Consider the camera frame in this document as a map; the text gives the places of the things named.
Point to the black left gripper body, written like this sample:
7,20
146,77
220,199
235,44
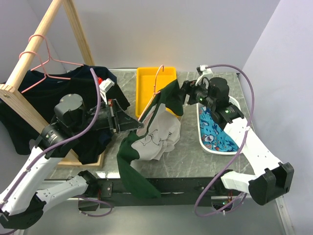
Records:
104,119

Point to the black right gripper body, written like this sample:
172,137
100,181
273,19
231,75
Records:
198,94

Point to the yellow plastic tray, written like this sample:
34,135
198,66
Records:
145,78

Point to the green and white t shirt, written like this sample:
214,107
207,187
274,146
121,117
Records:
160,133

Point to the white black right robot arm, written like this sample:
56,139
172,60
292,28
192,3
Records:
271,178

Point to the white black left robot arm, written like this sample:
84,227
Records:
22,204

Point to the dark navy t shirt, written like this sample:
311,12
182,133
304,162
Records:
80,72

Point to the black daisy t shirt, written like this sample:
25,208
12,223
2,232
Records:
90,144

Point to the white plastic basket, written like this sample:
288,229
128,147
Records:
220,151

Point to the blue shark print cloth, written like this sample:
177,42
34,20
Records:
215,137

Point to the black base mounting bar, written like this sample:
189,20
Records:
174,191

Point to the wooden clothes rack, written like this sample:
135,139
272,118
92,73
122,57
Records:
9,91

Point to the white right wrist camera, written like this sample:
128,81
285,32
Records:
203,71

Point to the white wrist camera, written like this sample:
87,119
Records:
203,71
105,85

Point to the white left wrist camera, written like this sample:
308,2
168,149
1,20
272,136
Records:
105,85

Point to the pink wire hanger front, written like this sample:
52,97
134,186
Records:
46,75

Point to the aluminium rail frame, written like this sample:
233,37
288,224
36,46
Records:
248,219

